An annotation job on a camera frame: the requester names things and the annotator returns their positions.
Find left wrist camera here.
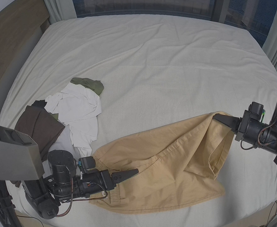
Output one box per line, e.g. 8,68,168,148
78,157,97,175

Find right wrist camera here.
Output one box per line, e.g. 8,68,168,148
244,101,265,122

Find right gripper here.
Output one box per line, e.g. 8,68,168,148
213,114,274,150

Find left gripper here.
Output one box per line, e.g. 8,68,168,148
78,169,139,197

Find pale grey garment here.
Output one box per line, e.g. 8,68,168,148
49,126,82,161

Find brown garment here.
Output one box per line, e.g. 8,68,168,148
11,105,66,188

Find white garment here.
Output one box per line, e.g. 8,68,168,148
45,82,102,157

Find bed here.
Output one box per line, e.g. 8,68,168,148
0,0,277,222

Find tan shorts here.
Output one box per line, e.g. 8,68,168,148
89,112,234,215

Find black garment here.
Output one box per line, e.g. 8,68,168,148
31,100,47,110

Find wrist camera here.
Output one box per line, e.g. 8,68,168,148
244,101,265,122
78,157,97,175

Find olive green garment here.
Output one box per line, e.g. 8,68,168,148
50,77,105,123

